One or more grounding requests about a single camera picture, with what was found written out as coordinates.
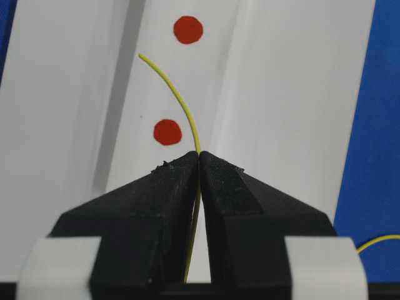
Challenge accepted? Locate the red dot mark middle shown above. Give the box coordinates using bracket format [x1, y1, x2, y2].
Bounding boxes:
[153, 119, 182, 146]

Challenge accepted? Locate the yellow solder wire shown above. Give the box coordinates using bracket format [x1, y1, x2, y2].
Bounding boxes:
[138, 52, 400, 284]

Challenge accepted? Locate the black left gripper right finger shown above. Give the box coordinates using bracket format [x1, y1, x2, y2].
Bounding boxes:
[199, 151, 336, 289]

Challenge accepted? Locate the white foam board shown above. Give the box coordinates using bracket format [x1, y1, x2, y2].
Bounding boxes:
[0, 0, 378, 282]

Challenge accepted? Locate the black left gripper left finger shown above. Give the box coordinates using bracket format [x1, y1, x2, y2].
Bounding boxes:
[50, 151, 198, 289]

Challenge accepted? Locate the red dot mark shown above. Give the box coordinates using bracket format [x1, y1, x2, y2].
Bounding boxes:
[173, 16, 203, 44]
[153, 119, 182, 146]

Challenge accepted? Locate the white raised strip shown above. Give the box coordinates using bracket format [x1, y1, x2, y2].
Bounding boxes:
[93, 1, 240, 193]

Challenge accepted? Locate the red dot mark left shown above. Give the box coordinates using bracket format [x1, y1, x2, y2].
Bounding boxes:
[173, 16, 203, 44]

